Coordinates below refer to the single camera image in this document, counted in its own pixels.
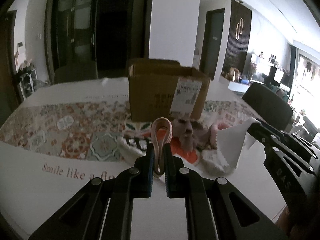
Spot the white tv cabinet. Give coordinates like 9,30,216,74
219,76,249,97

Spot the dark chair far left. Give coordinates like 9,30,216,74
54,61,98,84

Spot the orange quilted pot holder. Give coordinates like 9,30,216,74
170,137,200,165

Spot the dark double glass door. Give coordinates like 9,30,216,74
44,0,152,83

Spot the dark chair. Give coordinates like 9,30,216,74
242,83,293,131
54,61,98,84

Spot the brown cardboard box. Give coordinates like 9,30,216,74
127,59,210,122

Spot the black white patterned mitt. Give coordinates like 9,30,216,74
117,137,151,165

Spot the gold wall ornament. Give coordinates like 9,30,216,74
235,18,244,40

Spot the dark chair right side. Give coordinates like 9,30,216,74
242,83,293,131

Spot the beige fuzzy cloth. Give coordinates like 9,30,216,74
201,150,234,176

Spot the white shelf rack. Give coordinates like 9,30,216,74
17,64,37,99

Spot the patterned tile tablecloth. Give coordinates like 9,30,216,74
0,76,286,240

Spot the white cloth sheet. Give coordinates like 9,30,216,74
217,118,261,169

